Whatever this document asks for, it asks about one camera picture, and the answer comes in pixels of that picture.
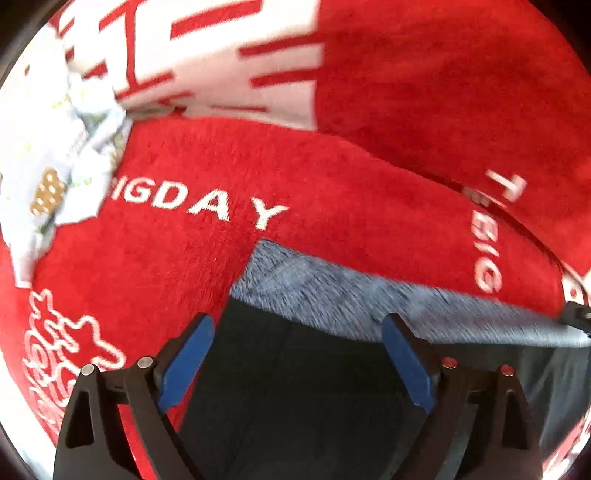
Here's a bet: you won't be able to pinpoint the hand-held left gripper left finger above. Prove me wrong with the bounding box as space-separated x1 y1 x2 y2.
53 313 215 480

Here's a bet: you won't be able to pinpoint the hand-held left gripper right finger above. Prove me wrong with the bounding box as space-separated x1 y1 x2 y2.
382 313 543 480

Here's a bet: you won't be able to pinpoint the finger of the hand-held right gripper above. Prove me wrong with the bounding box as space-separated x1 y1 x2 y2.
558 300 591 336

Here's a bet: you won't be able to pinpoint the black pants with blue waistband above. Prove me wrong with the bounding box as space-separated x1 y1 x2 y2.
171 239 591 480

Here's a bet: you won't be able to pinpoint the light patterned cloth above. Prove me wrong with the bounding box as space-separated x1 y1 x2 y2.
0 23 134 287

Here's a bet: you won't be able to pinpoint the red printed blanket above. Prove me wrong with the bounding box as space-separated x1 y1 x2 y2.
0 0 591 480

